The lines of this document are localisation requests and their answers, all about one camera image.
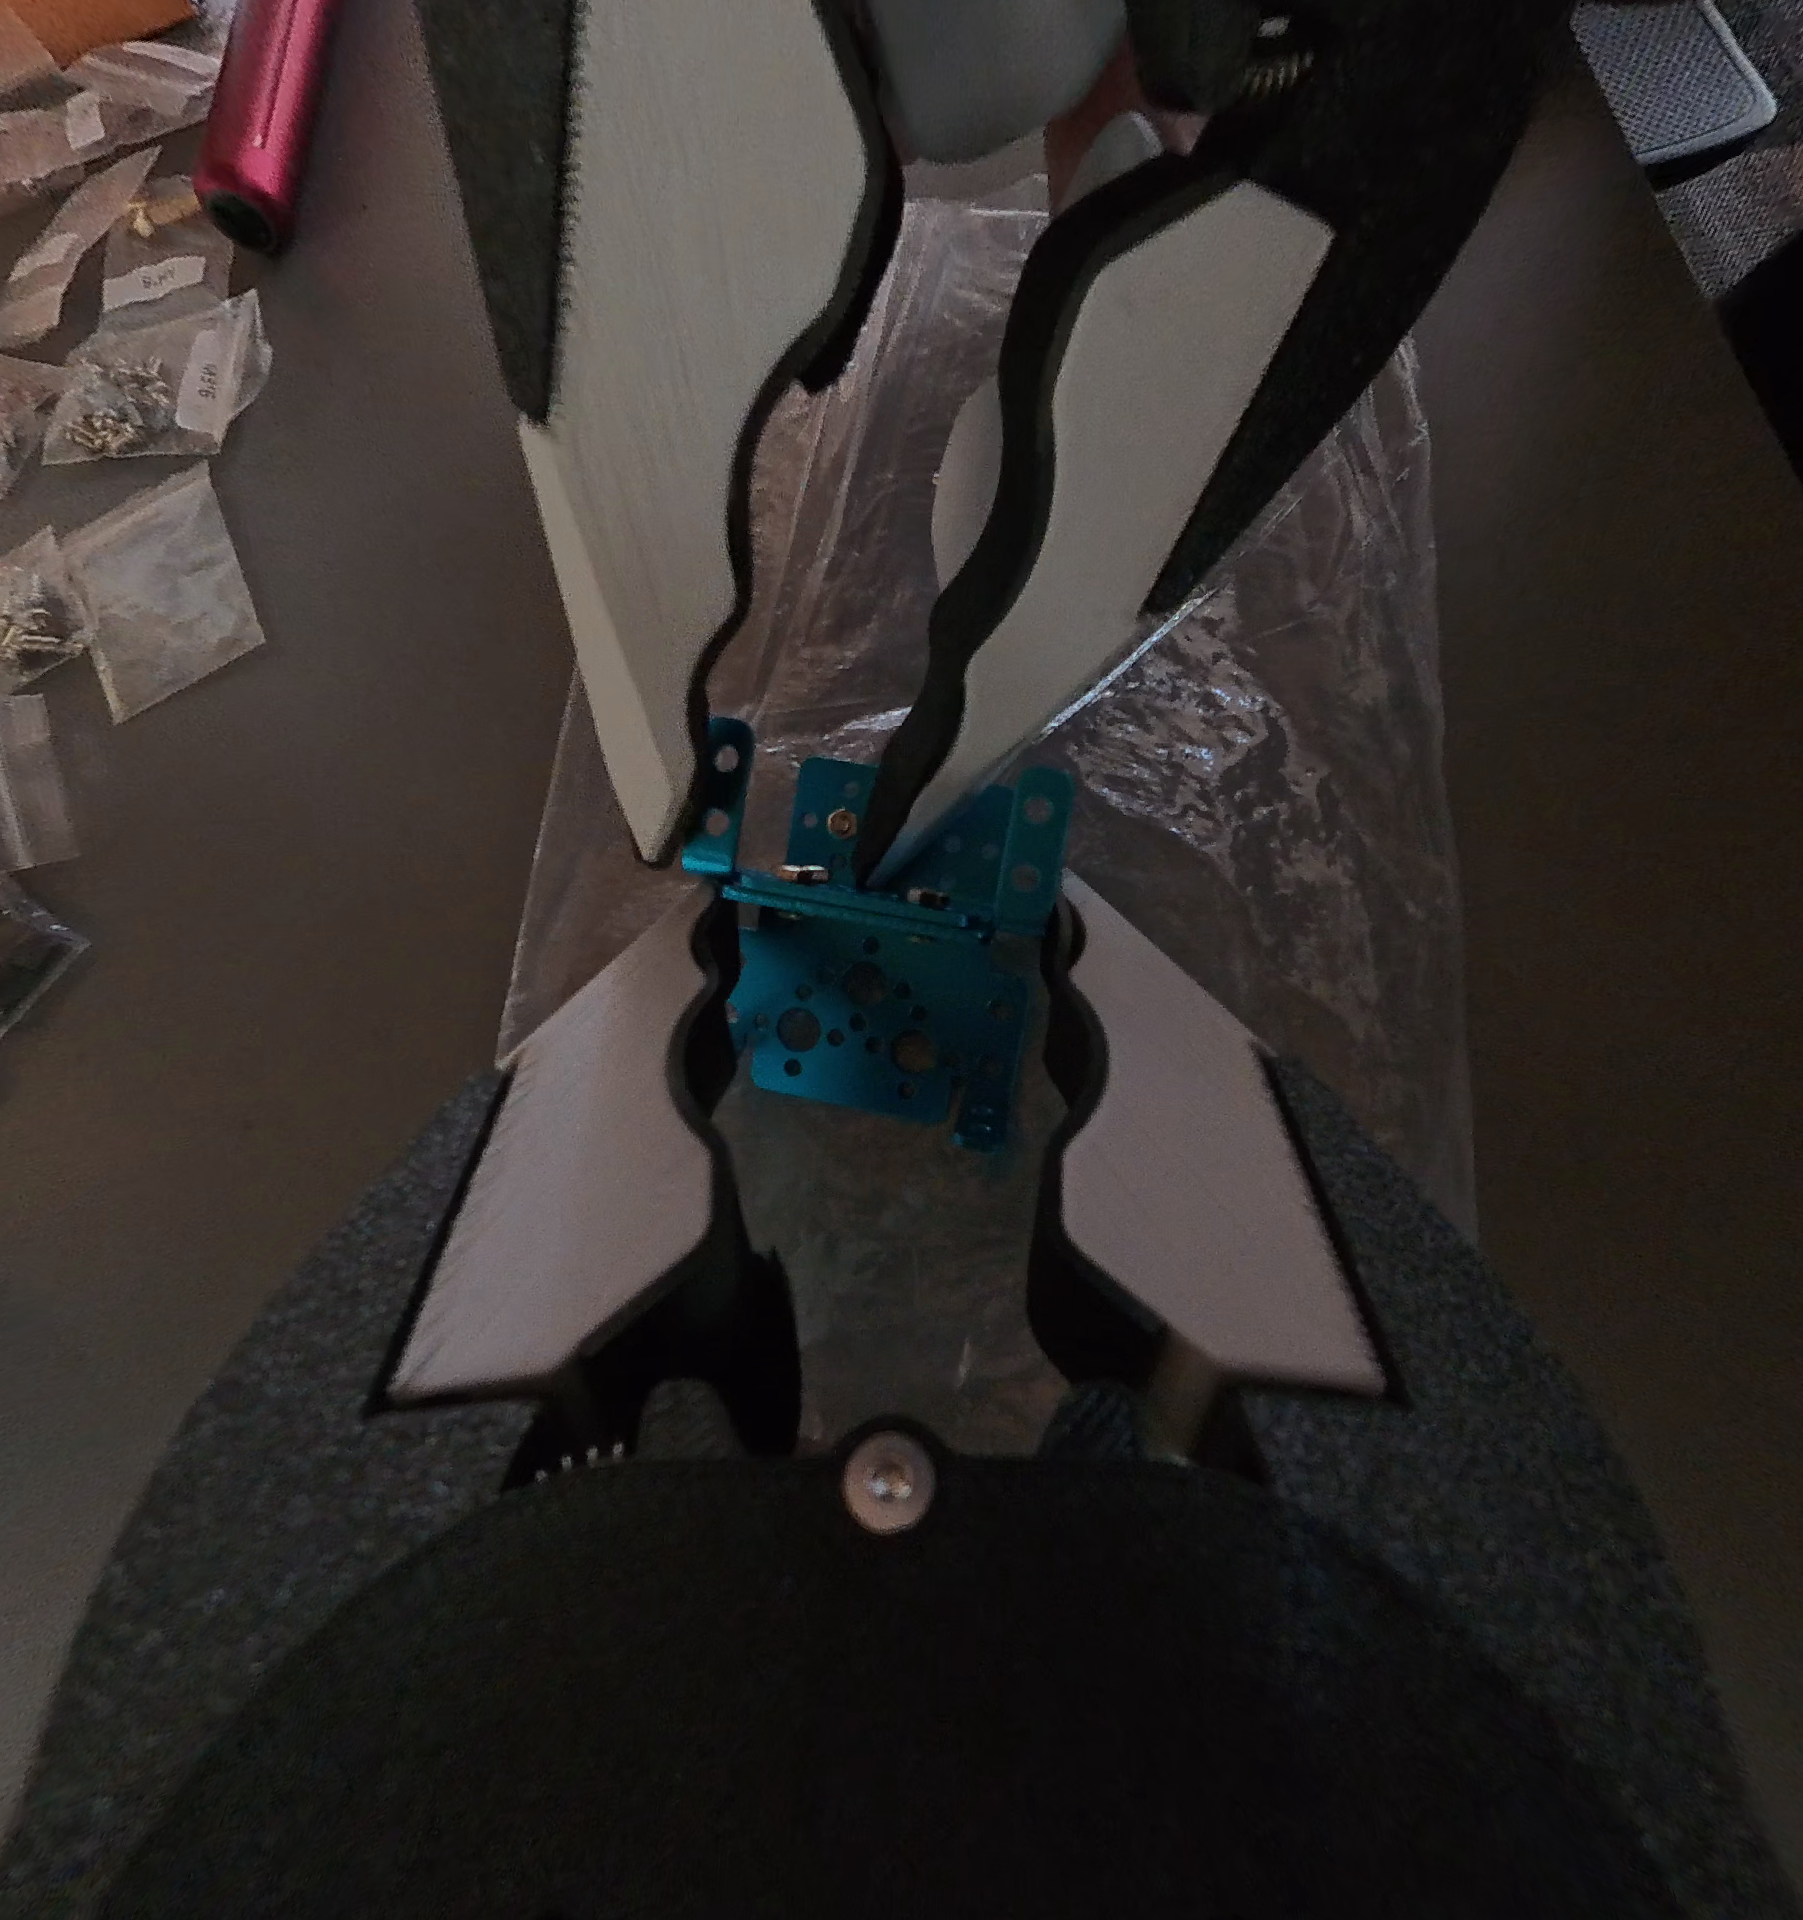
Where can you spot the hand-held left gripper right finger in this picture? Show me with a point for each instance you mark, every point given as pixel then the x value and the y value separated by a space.
pixel 1232 1202

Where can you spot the person's right hand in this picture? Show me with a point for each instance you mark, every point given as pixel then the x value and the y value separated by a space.
pixel 1074 158

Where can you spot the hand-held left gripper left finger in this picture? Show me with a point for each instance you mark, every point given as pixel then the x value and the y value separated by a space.
pixel 556 1202

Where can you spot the blue metal bracket assembly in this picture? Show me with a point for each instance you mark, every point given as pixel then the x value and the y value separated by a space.
pixel 839 1036

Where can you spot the clear plastic bag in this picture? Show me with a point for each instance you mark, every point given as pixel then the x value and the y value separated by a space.
pixel 1291 751

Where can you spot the pile of small screw bags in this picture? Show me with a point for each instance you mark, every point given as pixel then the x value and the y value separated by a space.
pixel 166 586

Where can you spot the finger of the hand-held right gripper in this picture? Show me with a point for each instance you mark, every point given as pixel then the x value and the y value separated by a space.
pixel 1141 450
pixel 676 375

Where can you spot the cardboard box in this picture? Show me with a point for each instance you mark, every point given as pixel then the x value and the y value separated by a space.
pixel 32 23

